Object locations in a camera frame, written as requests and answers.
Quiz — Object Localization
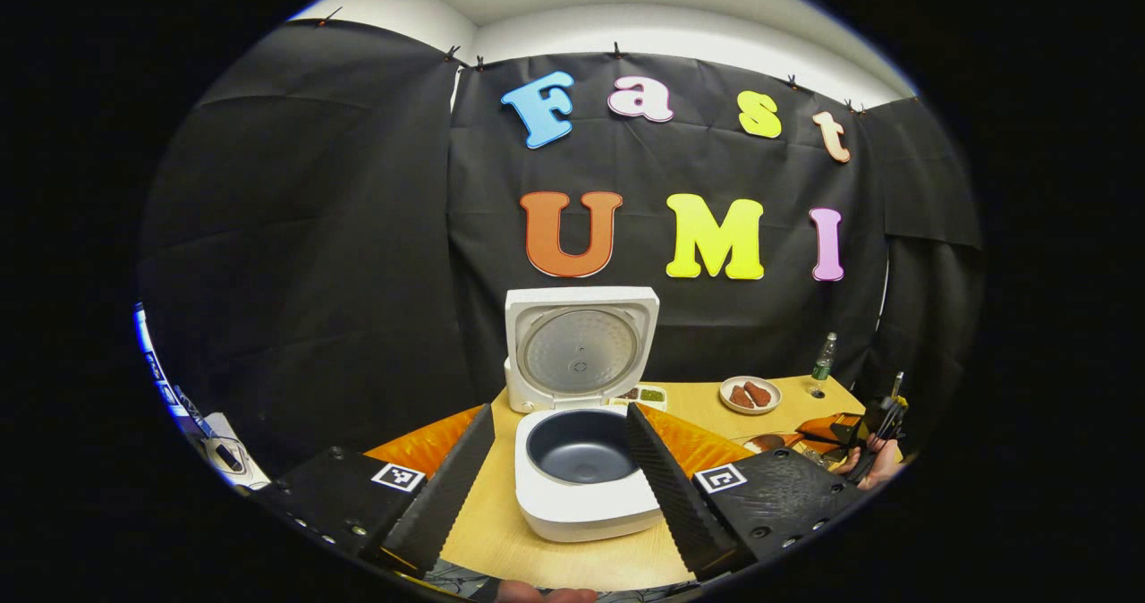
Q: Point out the white rice cooker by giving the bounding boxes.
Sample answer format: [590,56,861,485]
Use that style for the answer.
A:
[504,285,667,543]

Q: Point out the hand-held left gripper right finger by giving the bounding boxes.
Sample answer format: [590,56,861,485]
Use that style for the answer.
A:
[624,402,864,582]

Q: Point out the black backdrop cloth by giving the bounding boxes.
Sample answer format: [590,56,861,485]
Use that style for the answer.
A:
[139,20,985,479]

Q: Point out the white divided condiment dish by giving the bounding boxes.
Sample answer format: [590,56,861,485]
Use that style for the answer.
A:
[608,384,668,412]

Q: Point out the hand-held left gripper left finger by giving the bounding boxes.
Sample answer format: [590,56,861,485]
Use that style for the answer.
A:
[255,403,496,577]

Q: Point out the person's patterned grey clothing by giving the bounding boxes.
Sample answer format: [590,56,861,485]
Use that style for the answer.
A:
[420,558,708,603]

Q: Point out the white side desk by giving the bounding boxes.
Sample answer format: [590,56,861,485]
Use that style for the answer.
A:
[179,411,269,489]

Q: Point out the white round plate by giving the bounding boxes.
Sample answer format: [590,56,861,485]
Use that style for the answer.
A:
[718,376,783,416]

